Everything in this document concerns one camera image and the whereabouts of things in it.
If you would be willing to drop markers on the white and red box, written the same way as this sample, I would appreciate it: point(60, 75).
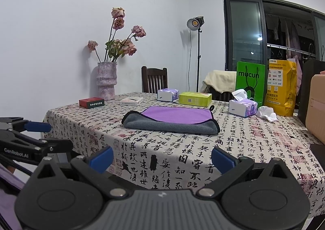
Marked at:
point(132, 101)

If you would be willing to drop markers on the crumpled white tissue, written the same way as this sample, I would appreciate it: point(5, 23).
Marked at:
point(266, 113)

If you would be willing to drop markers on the dark framed window door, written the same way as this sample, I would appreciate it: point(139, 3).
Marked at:
point(257, 30)

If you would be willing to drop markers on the calligraphy print tablecloth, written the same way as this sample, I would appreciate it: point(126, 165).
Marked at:
point(164, 160)

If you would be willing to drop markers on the dark wooden chair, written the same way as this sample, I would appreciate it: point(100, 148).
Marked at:
point(154, 79)

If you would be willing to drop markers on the pink speckled vase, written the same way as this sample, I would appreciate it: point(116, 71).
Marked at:
point(106, 79)

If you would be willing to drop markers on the green mucun paper bag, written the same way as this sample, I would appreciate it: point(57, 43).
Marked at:
point(251, 78)

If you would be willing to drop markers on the chair with cream cloth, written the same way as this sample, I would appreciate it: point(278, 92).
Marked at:
point(220, 84)

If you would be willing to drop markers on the dried pink roses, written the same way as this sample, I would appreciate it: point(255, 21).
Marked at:
point(114, 47)

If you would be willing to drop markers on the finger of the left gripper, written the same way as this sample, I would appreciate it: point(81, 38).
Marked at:
point(53, 145)
point(19, 124)

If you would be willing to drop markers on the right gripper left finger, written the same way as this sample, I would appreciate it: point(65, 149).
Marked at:
point(65, 195)

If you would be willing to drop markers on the black paper bag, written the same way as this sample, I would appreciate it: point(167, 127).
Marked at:
point(310, 68)

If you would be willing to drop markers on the purple tissue pack right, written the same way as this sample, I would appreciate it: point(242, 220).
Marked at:
point(241, 105)

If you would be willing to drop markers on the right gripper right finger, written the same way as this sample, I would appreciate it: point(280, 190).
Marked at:
point(250, 195)

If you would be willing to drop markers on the purple and grey towel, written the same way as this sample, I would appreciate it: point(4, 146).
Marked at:
point(173, 119)

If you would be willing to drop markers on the yellow plastic bag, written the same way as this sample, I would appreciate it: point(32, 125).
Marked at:
point(281, 87)

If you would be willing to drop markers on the purple tissue pack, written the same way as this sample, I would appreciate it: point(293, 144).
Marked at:
point(241, 105)
point(167, 95)

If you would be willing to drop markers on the purple tissue pack left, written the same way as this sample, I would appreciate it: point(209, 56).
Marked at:
point(167, 95)

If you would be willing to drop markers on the lime green box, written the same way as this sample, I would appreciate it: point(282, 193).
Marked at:
point(195, 99)

